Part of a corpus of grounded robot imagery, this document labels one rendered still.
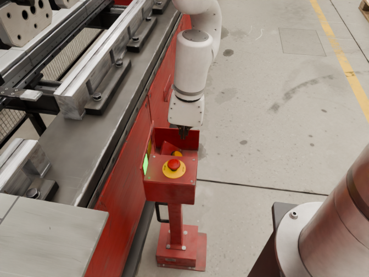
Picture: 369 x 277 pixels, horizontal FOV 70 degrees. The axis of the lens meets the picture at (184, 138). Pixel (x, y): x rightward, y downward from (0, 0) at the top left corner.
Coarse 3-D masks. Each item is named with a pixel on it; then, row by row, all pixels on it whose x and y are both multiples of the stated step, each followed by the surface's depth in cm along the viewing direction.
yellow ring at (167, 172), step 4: (168, 160) 83; (180, 160) 83; (164, 164) 82; (164, 168) 81; (168, 168) 81; (180, 168) 81; (184, 168) 81; (164, 172) 80; (168, 172) 80; (172, 172) 80; (176, 172) 80; (180, 172) 80; (184, 172) 80; (168, 176) 79; (172, 176) 79; (176, 176) 79; (180, 176) 79
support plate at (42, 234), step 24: (0, 216) 47; (24, 216) 47; (48, 216) 47; (72, 216) 47; (96, 216) 47; (0, 240) 44; (24, 240) 44; (48, 240) 44; (72, 240) 44; (96, 240) 44; (0, 264) 41; (24, 264) 41; (48, 264) 41; (72, 264) 41
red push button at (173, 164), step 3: (171, 159) 80; (174, 159) 80; (177, 159) 81; (168, 162) 80; (171, 162) 79; (174, 162) 79; (177, 162) 79; (168, 165) 79; (171, 165) 79; (174, 165) 79; (177, 165) 79; (171, 168) 78; (174, 168) 78; (177, 168) 79
